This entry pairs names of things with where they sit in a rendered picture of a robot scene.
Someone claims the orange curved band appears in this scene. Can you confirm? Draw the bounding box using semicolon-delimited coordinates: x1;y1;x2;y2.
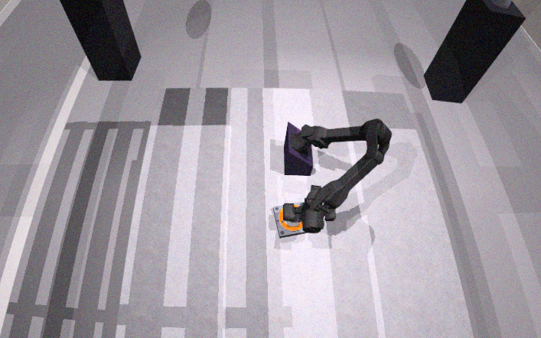
279;208;303;231

